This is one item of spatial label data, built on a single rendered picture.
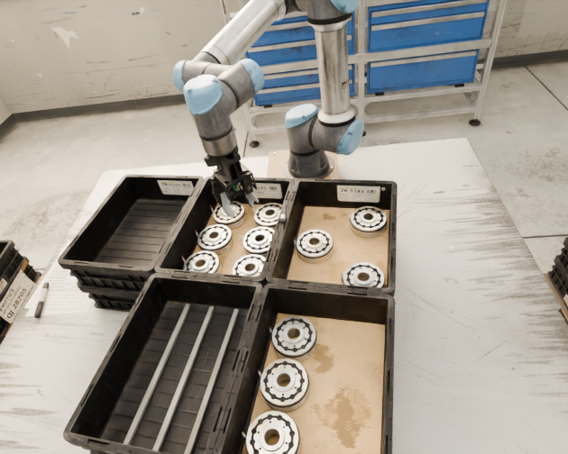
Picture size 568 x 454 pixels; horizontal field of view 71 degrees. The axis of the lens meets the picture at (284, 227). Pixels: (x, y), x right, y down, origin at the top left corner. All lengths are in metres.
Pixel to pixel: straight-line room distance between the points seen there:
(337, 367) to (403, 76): 2.37
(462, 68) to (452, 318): 2.19
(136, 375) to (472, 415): 0.77
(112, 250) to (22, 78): 3.43
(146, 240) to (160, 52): 2.81
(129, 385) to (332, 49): 0.98
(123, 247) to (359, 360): 0.80
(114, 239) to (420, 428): 1.02
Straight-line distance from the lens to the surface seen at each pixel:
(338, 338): 0.96
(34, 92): 4.65
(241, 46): 1.05
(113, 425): 1.01
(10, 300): 2.06
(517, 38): 4.15
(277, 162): 1.54
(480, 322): 1.19
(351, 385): 0.91
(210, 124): 0.83
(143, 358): 1.06
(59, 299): 1.50
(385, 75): 2.97
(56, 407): 1.27
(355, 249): 1.13
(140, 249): 1.30
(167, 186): 1.39
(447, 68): 3.06
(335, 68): 1.19
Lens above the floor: 1.67
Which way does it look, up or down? 44 degrees down
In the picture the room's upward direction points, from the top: 10 degrees counter-clockwise
